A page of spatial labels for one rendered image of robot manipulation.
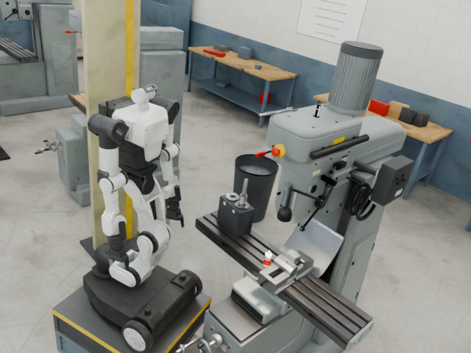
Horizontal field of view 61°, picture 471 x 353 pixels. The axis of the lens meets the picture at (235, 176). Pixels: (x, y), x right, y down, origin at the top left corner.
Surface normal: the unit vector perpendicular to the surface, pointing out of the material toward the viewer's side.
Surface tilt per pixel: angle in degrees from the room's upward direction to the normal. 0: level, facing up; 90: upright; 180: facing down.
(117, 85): 90
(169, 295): 0
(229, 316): 0
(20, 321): 0
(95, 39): 90
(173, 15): 90
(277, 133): 90
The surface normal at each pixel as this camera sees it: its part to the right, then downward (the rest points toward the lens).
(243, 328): 0.13, -0.87
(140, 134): 0.30, 0.41
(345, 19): -0.73, 0.24
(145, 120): 0.71, -0.39
